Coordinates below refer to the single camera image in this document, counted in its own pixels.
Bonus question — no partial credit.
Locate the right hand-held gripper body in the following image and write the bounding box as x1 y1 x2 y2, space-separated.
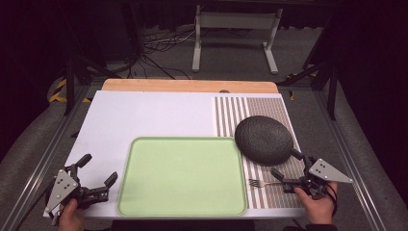
282 156 354 200

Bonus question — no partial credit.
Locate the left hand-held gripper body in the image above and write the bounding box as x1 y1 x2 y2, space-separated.
44 163 110 215

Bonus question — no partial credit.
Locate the silver metal fork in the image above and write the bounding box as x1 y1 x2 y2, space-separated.
248 178 285 190

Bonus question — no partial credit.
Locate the person's left hand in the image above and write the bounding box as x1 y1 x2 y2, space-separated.
57 197 87 231

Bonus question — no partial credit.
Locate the person's right hand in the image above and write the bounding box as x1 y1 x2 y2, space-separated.
293 181 339 225

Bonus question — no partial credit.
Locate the black textured oval plate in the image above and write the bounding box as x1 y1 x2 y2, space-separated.
234 115 294 167

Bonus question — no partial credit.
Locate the yellow black hazard tape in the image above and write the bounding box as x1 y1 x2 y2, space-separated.
47 78 92 104

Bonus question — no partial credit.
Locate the black tripod stand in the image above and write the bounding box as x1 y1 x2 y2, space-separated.
63 54 123 117
277 61 340 121

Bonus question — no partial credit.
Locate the light green rectangular tray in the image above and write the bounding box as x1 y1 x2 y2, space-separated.
115 136 248 218

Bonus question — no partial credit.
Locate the white board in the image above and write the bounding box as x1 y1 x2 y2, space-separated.
42 90 308 221

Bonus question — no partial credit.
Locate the striped grey white placemat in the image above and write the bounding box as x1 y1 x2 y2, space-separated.
214 95 306 210

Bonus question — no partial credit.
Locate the grey metal stand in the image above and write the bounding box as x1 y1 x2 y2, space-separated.
191 4 284 75

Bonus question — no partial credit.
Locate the aluminium frame rail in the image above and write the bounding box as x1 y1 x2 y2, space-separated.
0 86 94 231
312 90 388 231

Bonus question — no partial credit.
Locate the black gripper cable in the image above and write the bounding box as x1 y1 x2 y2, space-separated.
325 182 339 217

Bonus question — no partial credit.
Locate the bundle of floor cables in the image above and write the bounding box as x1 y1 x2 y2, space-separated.
128 27 197 81

